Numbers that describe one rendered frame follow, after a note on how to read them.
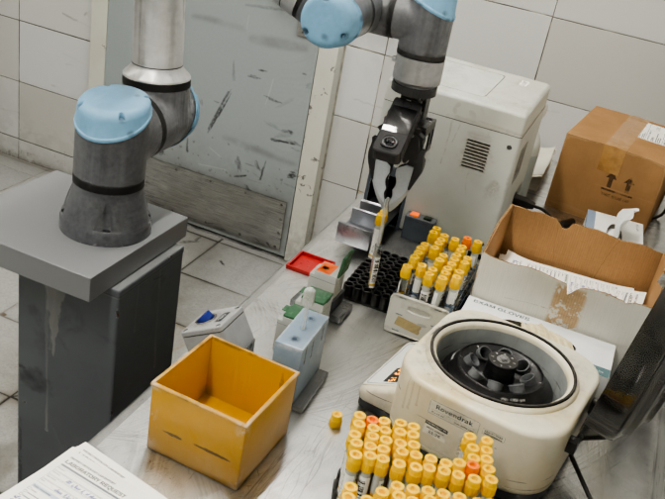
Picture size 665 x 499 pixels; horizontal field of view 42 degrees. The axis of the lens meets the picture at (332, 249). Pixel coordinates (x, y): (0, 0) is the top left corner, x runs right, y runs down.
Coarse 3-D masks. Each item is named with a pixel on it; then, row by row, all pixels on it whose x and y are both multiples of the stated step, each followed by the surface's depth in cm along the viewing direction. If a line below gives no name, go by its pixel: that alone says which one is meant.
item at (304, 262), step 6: (300, 252) 157; (306, 252) 157; (294, 258) 154; (300, 258) 156; (306, 258) 156; (312, 258) 157; (318, 258) 157; (324, 258) 156; (288, 264) 152; (294, 264) 154; (300, 264) 154; (306, 264) 154; (312, 264) 155; (294, 270) 152; (300, 270) 151; (306, 270) 151
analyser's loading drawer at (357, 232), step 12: (360, 204) 168; (372, 204) 167; (360, 216) 163; (372, 216) 162; (348, 228) 159; (360, 228) 158; (372, 228) 163; (336, 240) 161; (348, 240) 160; (360, 240) 159
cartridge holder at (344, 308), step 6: (300, 294) 142; (342, 294) 142; (294, 300) 140; (336, 300) 140; (336, 306) 141; (342, 306) 141; (348, 306) 142; (330, 312) 139; (336, 312) 139; (342, 312) 140; (348, 312) 142; (330, 318) 139; (336, 318) 138; (342, 318) 140
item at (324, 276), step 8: (320, 264) 141; (328, 264) 140; (312, 272) 138; (320, 272) 137; (328, 272) 138; (336, 272) 138; (312, 280) 138; (320, 280) 138; (328, 280) 137; (336, 280) 137; (320, 288) 138; (328, 288) 138; (336, 288) 139
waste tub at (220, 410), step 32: (192, 352) 108; (224, 352) 112; (160, 384) 102; (192, 384) 112; (224, 384) 114; (256, 384) 112; (288, 384) 106; (160, 416) 103; (192, 416) 101; (224, 416) 98; (256, 416) 100; (288, 416) 111; (160, 448) 105; (192, 448) 103; (224, 448) 100; (256, 448) 104; (224, 480) 102
